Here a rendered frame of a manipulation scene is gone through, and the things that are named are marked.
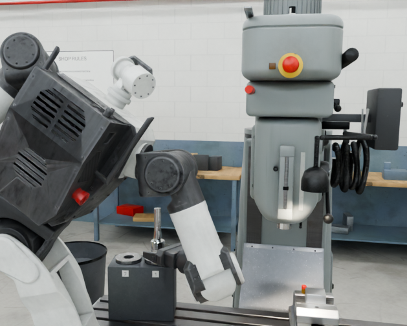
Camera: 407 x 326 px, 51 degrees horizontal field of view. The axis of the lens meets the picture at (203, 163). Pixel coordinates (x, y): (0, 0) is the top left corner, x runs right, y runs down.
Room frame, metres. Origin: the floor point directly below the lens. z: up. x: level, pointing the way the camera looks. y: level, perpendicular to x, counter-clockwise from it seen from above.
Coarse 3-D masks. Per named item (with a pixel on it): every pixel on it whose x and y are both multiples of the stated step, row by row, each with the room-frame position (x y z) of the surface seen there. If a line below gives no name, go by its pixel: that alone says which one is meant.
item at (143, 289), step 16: (128, 256) 1.44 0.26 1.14; (112, 272) 1.36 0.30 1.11; (128, 272) 1.36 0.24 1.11; (144, 272) 1.36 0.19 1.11; (160, 272) 1.36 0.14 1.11; (176, 272) 1.46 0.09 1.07; (112, 288) 1.36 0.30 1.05; (128, 288) 1.36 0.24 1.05; (144, 288) 1.36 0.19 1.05; (160, 288) 1.36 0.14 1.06; (176, 288) 1.46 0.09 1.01; (112, 304) 1.36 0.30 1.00; (128, 304) 1.36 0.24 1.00; (144, 304) 1.36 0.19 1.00; (160, 304) 1.36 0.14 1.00; (176, 304) 1.47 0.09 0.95; (160, 320) 1.36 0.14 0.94
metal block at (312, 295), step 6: (306, 288) 1.32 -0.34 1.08; (312, 288) 1.32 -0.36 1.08; (318, 288) 1.32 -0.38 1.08; (306, 294) 1.28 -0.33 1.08; (312, 294) 1.28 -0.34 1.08; (318, 294) 1.28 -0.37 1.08; (324, 294) 1.28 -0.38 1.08; (306, 300) 1.28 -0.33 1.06; (312, 300) 1.28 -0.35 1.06; (318, 300) 1.27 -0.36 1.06; (324, 300) 1.27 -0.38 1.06
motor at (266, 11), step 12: (264, 0) 1.57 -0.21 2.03; (276, 0) 1.50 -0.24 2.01; (288, 0) 1.48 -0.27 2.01; (300, 0) 1.47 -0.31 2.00; (312, 0) 1.48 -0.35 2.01; (264, 12) 1.57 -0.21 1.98; (276, 12) 1.49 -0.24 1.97; (288, 12) 1.48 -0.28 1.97; (300, 12) 1.47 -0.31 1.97; (312, 12) 1.49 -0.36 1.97
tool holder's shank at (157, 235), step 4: (156, 208) 1.41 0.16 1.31; (160, 208) 1.42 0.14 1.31; (156, 212) 1.41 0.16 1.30; (160, 212) 1.41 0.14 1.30; (156, 216) 1.41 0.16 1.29; (160, 216) 1.41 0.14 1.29; (156, 220) 1.41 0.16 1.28; (160, 220) 1.41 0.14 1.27; (156, 224) 1.41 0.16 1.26; (160, 224) 1.41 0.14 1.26; (156, 228) 1.41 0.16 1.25; (160, 228) 1.41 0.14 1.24; (156, 232) 1.41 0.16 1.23; (160, 232) 1.41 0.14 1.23; (156, 236) 1.40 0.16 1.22; (160, 236) 1.41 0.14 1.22; (156, 240) 1.41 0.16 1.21; (160, 240) 1.41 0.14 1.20
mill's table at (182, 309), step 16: (96, 304) 1.48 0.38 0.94; (192, 304) 1.48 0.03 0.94; (112, 320) 1.37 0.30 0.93; (128, 320) 1.36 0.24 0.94; (144, 320) 1.36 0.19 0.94; (176, 320) 1.36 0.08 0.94; (192, 320) 1.37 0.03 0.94; (208, 320) 1.37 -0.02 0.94; (224, 320) 1.37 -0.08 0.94; (240, 320) 1.37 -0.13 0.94; (256, 320) 1.37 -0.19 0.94; (272, 320) 1.37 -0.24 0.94; (288, 320) 1.39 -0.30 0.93; (352, 320) 1.38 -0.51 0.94
